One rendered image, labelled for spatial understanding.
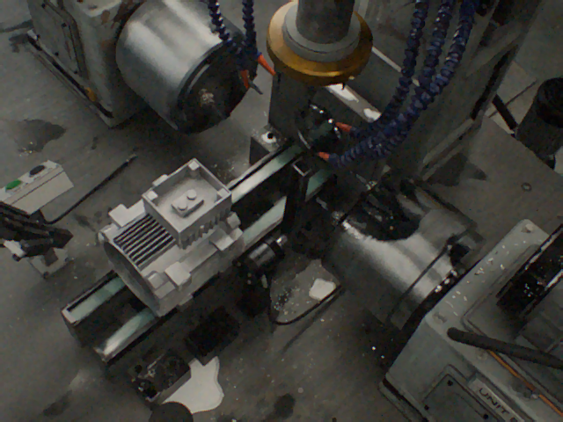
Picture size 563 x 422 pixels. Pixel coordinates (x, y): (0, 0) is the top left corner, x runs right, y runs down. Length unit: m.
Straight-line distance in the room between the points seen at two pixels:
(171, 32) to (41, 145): 0.48
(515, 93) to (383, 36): 1.18
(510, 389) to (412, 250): 0.27
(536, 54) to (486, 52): 1.89
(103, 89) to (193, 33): 0.32
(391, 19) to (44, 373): 0.95
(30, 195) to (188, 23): 0.46
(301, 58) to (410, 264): 0.39
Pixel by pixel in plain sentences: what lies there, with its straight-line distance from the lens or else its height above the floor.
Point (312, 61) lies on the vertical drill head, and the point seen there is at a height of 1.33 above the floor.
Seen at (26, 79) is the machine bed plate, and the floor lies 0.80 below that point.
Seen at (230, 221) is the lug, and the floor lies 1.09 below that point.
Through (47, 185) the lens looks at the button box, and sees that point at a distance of 1.35.
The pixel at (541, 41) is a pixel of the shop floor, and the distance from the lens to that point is 3.41.
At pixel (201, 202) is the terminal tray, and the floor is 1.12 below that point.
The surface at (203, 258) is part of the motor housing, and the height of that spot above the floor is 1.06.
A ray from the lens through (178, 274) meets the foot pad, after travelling 1.23.
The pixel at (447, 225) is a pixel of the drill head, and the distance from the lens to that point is 1.24.
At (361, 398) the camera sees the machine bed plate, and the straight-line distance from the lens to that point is 1.46.
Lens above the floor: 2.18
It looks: 58 degrees down
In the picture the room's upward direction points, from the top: 9 degrees clockwise
